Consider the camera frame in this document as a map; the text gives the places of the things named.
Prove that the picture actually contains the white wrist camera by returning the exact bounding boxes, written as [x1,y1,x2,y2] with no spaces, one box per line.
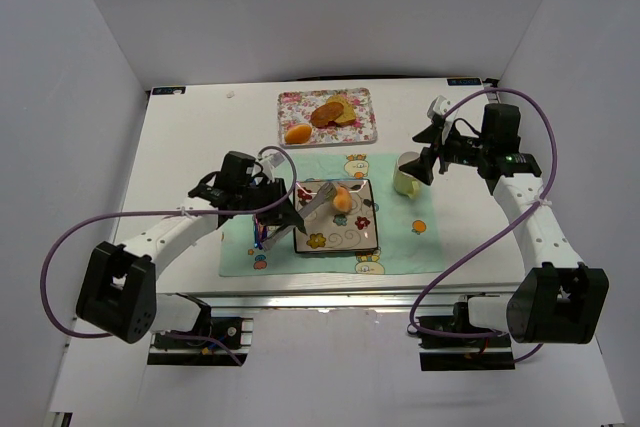
[427,95,451,120]
[254,152,285,181]

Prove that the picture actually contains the brown round pastry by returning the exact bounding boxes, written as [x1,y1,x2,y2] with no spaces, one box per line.
[310,103,343,128]

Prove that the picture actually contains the floral rectangular tray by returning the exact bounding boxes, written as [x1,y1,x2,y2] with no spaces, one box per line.
[277,87,378,147]

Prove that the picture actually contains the pale yellow mug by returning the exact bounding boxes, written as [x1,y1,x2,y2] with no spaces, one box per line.
[392,151,420,199]

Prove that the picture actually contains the black label sticker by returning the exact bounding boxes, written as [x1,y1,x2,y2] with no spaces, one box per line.
[151,86,186,96]
[446,77,483,87]

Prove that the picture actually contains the square floral plate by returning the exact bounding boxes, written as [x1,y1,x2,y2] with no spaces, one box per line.
[293,179,379,255]

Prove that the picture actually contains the aluminium table frame rail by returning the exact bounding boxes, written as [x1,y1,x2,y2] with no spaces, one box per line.
[64,282,521,348]

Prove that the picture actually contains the iridescent purple spoon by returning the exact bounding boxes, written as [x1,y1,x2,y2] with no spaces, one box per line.
[261,224,269,250]

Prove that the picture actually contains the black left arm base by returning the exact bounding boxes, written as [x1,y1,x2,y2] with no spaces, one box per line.
[147,317,254,367]

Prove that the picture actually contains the iridescent purple knife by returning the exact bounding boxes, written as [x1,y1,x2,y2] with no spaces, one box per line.
[252,216,263,250]

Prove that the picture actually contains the black label sticker right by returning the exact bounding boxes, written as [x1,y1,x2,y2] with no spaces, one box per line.
[446,77,483,87]

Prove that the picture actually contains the light green cartoon placemat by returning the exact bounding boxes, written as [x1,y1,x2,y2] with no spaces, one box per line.
[219,153,445,278]

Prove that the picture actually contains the yellow bread slice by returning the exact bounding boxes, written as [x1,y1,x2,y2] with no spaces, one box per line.
[327,95,357,127]

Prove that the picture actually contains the metal tongs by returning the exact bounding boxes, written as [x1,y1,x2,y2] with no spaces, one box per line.
[260,182,337,251]

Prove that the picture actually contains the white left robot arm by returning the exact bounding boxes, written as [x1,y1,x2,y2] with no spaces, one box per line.
[76,147,304,344]

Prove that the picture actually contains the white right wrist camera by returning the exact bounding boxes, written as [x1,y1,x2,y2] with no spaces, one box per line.
[427,95,451,120]

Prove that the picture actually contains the round orange bread roll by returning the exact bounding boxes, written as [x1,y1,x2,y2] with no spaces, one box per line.
[332,185,352,213]

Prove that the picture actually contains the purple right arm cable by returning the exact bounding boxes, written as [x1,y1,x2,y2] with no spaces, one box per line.
[406,86,558,364]

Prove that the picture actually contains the black label sticker left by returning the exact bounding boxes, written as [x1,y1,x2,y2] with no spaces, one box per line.
[151,86,186,96]

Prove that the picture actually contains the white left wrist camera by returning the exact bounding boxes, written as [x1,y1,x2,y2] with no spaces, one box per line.
[254,152,285,181]

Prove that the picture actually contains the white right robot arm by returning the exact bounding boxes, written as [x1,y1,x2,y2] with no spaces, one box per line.
[400,96,609,344]

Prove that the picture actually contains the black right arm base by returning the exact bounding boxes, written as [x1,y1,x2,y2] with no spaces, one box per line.
[417,302,515,372]

